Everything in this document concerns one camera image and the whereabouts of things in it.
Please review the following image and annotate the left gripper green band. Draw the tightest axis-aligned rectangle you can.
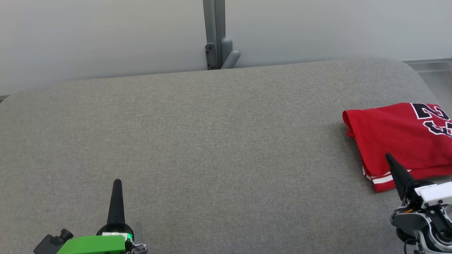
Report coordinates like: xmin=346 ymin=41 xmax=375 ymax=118
xmin=56 ymin=179 xmax=148 ymax=254

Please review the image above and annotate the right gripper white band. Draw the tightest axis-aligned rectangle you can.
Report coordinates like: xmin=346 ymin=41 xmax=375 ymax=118
xmin=385 ymin=153 xmax=452 ymax=209

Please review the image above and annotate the red jersey with white sleeves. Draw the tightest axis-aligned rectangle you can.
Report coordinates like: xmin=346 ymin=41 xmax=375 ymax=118
xmin=343 ymin=102 xmax=452 ymax=193

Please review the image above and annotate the grey fabric sofa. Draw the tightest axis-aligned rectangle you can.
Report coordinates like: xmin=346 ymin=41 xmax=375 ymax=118
xmin=0 ymin=58 xmax=452 ymax=254

